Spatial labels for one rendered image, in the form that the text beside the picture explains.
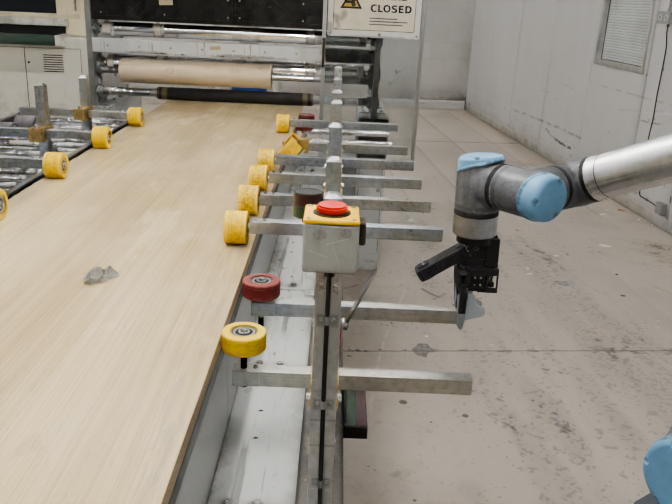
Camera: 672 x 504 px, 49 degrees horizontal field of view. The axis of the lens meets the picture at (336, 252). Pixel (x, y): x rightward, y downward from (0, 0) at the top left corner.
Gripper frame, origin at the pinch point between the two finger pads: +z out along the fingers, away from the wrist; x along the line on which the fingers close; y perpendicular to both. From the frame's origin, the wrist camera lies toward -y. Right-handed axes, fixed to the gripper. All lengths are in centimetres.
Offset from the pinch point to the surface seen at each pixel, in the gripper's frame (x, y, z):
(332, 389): -57, -26, -16
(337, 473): -37.1, -25.1, 11.8
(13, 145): 164, -164, -2
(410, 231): 23.5, -8.6, -12.9
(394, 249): 288, 9, 84
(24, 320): -24, -82, -10
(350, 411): -17.1, -22.6, 11.8
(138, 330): -26, -61, -9
